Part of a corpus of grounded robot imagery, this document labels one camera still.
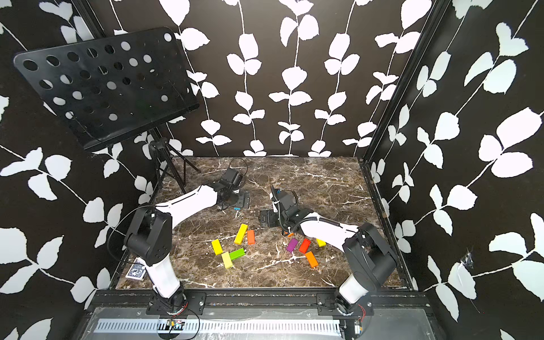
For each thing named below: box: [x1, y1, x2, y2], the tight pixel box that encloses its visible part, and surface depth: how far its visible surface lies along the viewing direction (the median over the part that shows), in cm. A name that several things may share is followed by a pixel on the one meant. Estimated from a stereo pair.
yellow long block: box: [233, 223, 249, 246], surface depth 92 cm
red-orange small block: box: [247, 229, 256, 246], surface depth 92 cm
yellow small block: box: [211, 238, 224, 256], surface depth 89 cm
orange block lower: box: [305, 250, 319, 269], surface depth 85 cm
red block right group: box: [298, 238, 311, 254], surface depth 90 cm
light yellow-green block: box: [221, 251, 234, 270], surface depth 85 cm
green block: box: [229, 247, 246, 261], surface depth 87 cm
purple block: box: [286, 238, 299, 254], surface depth 90 cm
